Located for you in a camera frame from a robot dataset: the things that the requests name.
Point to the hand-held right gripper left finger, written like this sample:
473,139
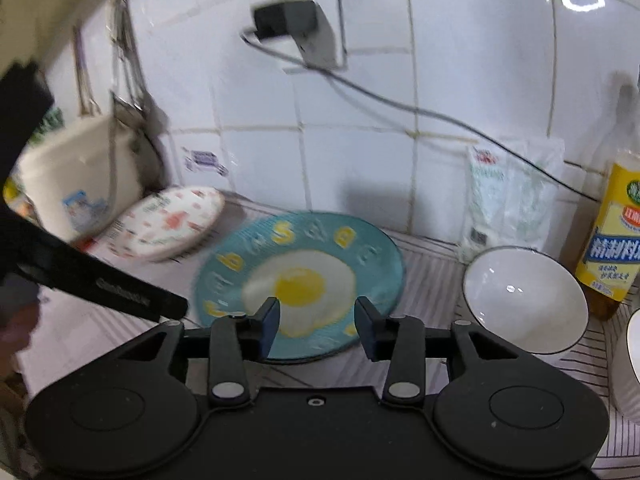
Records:
270,322

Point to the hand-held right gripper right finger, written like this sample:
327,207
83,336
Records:
363,329

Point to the blue fried egg plate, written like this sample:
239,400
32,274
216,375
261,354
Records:
310,240

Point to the white rabbit print plate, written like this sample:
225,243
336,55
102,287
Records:
165,220

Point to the white bowl with black rim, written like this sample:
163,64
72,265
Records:
525,295
629,370

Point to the striped table mat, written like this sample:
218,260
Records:
435,270

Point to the white rice cooker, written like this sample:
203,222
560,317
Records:
65,170

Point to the hanging metal utensil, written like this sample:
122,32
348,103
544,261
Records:
135,110

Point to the white salt bag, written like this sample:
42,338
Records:
510,200

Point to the yellow label oil bottle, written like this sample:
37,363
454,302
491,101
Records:
612,250

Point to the black plug adapter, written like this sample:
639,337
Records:
285,17

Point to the clear glass bottle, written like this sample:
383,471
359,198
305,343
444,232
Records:
607,135

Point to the wall sticker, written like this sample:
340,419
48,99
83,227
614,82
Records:
202,161

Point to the white wall socket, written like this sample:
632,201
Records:
320,45

